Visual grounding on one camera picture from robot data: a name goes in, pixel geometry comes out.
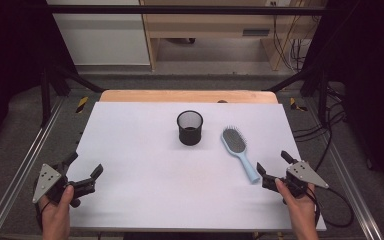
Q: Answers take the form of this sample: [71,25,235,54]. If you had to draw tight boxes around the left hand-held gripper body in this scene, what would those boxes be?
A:
[32,162,97,208]

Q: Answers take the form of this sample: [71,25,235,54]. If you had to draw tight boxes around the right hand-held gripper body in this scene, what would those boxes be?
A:
[262,160,330,198]

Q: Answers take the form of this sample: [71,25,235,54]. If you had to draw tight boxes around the light blue hair brush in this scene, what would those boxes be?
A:
[220,125,262,185]

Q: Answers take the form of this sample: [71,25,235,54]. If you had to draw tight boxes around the black mesh pen cup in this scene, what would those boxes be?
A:
[176,110,204,147]

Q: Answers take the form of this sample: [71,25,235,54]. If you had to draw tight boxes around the person's right hand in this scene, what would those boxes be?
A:
[274,178,318,219]

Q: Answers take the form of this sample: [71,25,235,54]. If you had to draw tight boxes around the person's left hand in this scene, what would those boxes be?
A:
[41,185,75,221]

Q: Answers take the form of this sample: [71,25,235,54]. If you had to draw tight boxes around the white table board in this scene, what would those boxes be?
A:
[64,101,328,233]

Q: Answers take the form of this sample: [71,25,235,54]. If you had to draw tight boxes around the black metal stand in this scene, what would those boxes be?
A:
[265,64,330,127]
[39,62,105,128]

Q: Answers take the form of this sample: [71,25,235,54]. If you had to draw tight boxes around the wooden table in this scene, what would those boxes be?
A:
[99,89,279,104]

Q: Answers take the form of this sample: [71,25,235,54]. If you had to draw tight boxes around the black curtain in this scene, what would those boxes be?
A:
[304,0,384,196]
[0,0,78,153]

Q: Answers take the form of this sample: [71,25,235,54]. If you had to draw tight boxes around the white cabinet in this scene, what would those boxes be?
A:
[45,0,151,66]

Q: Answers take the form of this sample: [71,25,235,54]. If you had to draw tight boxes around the grey desk label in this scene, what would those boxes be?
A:
[242,28,271,37]

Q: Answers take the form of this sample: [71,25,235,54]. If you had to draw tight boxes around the wooden desk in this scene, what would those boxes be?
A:
[139,0,328,72]

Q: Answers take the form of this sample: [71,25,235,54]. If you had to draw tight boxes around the aluminium rail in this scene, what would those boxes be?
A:
[304,96,384,240]
[0,96,65,240]

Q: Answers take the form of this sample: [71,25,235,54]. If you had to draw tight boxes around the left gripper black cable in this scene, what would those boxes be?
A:
[34,199,45,232]

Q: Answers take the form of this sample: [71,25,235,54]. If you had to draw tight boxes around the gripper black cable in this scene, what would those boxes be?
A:
[34,199,45,232]
[308,184,355,229]

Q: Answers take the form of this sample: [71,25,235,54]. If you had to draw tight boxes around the black floor cables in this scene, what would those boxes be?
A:
[292,83,348,173]

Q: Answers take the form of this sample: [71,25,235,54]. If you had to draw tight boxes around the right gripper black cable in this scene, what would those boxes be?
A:
[308,184,355,229]

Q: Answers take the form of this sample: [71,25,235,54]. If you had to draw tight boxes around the hanging cables behind desk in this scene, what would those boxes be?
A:
[271,1,313,73]

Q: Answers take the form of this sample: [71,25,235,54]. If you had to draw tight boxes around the black horizontal frame bar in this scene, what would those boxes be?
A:
[23,4,328,16]

